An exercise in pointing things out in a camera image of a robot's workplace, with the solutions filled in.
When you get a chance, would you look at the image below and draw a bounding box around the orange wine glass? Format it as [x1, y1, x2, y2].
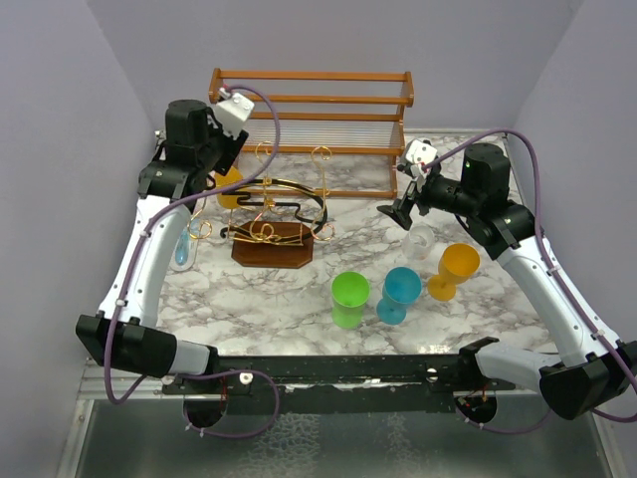
[427, 243, 481, 302]
[213, 165, 246, 210]

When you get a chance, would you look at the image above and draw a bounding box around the blue plastic wine glass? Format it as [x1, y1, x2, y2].
[376, 267, 423, 326]

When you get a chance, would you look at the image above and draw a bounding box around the gold wire wine glass rack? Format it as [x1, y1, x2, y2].
[218, 145, 334, 269]

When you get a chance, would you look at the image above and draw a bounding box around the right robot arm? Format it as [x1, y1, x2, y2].
[379, 139, 636, 420]

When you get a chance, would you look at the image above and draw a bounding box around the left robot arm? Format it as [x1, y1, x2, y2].
[76, 93, 254, 393]

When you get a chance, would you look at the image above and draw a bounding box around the wooden shelf rack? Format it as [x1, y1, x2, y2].
[208, 68, 415, 199]

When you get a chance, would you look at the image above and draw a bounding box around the green plastic wine glass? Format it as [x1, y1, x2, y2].
[330, 271, 370, 330]

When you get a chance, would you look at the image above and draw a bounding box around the clear glass cup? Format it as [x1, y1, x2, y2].
[401, 225, 435, 261]

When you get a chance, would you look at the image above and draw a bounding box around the blue packaged item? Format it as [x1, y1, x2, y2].
[169, 219, 199, 272]

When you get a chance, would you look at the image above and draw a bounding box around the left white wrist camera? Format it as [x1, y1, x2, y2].
[212, 87, 255, 140]

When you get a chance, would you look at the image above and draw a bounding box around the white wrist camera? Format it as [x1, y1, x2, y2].
[212, 87, 255, 140]
[396, 139, 437, 179]

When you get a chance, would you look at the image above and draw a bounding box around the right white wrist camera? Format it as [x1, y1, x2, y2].
[396, 139, 437, 179]

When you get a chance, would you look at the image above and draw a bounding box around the black base frame bar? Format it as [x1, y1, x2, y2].
[162, 354, 514, 415]

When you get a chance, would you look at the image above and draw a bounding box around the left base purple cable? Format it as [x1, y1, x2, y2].
[182, 370, 282, 440]

